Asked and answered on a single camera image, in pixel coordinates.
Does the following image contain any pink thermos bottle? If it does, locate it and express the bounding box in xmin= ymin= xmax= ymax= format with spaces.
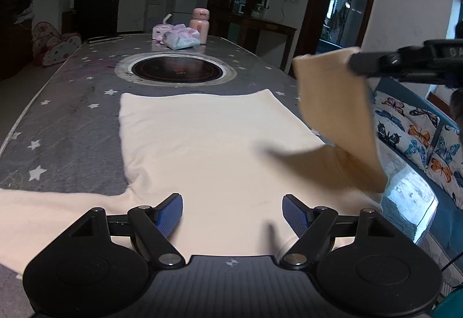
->
xmin=189 ymin=8 xmax=210 ymax=45

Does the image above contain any pink tissue box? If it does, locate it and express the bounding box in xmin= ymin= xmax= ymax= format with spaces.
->
xmin=151 ymin=14 xmax=173 ymax=42

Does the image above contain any cream garment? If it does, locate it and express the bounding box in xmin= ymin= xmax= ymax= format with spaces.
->
xmin=1 ymin=48 xmax=388 ymax=273

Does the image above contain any butterfly print cushion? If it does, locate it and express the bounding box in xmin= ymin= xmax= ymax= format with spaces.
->
xmin=427 ymin=125 xmax=463 ymax=210
xmin=372 ymin=91 xmax=440 ymax=172

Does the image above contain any pink wet wipes pack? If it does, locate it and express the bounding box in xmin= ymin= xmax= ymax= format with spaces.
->
xmin=162 ymin=24 xmax=201 ymax=50

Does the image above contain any blue sofa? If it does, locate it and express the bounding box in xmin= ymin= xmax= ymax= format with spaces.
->
xmin=371 ymin=78 xmax=462 ymax=295

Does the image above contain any grey star pattern tablecloth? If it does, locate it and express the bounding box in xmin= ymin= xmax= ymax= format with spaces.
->
xmin=0 ymin=32 xmax=440 ymax=318

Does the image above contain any round black induction cooktop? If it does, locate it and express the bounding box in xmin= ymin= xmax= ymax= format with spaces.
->
xmin=115 ymin=52 xmax=237 ymax=88

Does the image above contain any water dispenser with bottle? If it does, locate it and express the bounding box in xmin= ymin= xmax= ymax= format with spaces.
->
xmin=144 ymin=0 xmax=161 ymax=33

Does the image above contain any dark wooden side table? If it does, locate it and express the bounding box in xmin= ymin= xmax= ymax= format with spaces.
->
xmin=238 ymin=18 xmax=296 ymax=70

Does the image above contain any polka dot play tent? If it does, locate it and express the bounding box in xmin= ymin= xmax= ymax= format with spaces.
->
xmin=31 ymin=22 xmax=82 ymax=67

